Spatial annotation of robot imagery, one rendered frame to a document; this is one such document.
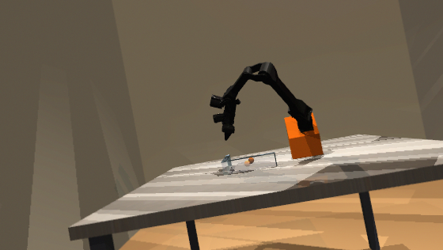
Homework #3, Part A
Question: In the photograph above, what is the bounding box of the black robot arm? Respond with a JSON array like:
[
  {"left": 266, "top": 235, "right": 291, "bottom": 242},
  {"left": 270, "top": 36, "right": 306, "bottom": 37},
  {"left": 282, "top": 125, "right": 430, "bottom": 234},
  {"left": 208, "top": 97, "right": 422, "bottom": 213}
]
[{"left": 210, "top": 62, "right": 314, "bottom": 132}]

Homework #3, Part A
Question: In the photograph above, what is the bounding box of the clear l-shaped low wall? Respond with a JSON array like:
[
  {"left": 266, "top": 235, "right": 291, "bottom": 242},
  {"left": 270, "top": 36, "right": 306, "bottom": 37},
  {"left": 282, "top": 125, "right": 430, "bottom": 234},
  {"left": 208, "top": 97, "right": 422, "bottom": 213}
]
[{"left": 221, "top": 153, "right": 277, "bottom": 175}]

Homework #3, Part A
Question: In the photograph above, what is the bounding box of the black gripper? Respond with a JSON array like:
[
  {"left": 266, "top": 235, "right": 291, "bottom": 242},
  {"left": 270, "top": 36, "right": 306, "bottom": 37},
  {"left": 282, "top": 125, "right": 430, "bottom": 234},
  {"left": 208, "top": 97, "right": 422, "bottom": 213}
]
[{"left": 221, "top": 110, "right": 235, "bottom": 141}]

